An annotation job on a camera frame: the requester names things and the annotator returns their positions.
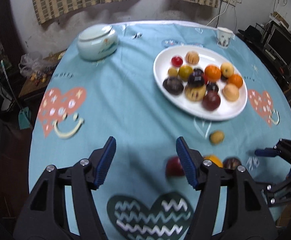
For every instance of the wrinkled dark passion fruit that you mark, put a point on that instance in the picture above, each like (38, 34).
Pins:
(196, 80)
(173, 85)

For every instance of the yellow green plum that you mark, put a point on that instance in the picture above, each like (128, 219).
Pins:
(184, 71)

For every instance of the yellow orange plum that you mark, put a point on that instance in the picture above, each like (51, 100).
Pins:
(214, 160)

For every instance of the striped tan passion fruit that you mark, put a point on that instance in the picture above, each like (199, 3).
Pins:
(192, 57)

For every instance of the orange tangerine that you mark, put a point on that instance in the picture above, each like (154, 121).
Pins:
(235, 80)
(212, 73)

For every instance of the clear plastic bag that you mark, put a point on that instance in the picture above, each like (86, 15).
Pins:
(30, 62)

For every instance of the spotted yellow passion fruit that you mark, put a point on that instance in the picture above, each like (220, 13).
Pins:
(195, 93)

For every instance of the black hat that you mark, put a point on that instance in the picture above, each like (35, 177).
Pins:
(251, 32)

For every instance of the pale ceramic lidded jar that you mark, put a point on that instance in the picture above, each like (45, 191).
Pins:
(96, 42)

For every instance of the teal dustpan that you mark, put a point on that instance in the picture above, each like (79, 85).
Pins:
(25, 118)

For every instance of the white plate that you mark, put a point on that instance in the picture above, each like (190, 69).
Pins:
(160, 62)

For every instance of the small red plum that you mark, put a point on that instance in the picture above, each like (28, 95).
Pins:
(177, 60)

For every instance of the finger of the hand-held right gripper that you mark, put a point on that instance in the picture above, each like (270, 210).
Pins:
(265, 152)
(280, 192)

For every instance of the black media stand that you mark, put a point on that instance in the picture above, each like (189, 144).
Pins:
(268, 65)

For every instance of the pale orange round fruit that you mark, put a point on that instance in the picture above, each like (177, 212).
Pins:
(231, 92)

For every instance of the white power strip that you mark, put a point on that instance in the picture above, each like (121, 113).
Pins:
(228, 0)

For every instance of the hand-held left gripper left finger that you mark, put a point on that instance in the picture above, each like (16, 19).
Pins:
(105, 162)

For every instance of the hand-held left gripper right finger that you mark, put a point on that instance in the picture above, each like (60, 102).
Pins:
(185, 165)

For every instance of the small yellow-brown fruit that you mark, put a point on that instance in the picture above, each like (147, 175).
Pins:
(172, 71)
(216, 137)

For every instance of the brown cardboard box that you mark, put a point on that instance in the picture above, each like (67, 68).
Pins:
(289, 213)

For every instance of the low wooden table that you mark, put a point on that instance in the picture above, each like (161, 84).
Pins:
(53, 62)

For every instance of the computer monitor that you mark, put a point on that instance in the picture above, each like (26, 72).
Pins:
(281, 43)

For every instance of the pale yellow spotted fruit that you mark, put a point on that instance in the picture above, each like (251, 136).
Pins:
(227, 69)

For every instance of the printed paper cup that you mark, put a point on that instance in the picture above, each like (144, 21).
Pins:
(224, 38)

